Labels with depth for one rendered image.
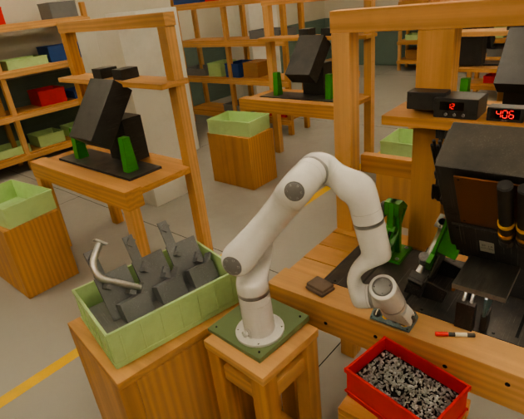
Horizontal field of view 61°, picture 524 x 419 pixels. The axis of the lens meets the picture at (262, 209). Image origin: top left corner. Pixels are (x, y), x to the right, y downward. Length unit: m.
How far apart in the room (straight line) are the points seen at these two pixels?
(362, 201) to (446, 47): 0.85
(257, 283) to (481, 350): 0.78
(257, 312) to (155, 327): 0.45
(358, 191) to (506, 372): 0.77
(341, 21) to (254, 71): 5.37
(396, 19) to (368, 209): 0.94
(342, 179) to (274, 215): 0.25
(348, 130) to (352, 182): 0.92
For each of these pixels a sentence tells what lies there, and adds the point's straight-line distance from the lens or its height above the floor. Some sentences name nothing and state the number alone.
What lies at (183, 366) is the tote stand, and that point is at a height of 0.68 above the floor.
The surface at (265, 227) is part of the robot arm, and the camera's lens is 1.42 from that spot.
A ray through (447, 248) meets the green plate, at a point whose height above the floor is 1.14.
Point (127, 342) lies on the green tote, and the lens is 1.87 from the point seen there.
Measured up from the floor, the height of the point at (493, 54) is 0.74.
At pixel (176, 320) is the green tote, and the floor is 0.87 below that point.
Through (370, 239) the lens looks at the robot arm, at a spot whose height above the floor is 1.37.
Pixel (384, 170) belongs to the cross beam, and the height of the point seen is 1.21.
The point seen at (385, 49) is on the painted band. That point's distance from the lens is 12.88.
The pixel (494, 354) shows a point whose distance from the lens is 1.72.
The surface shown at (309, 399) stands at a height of 0.52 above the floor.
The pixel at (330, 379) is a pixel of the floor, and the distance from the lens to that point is 2.79.
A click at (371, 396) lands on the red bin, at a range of 1.55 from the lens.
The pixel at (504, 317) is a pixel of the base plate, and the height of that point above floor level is 0.90.
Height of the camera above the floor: 2.04
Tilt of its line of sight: 26 degrees down
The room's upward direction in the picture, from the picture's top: 6 degrees counter-clockwise
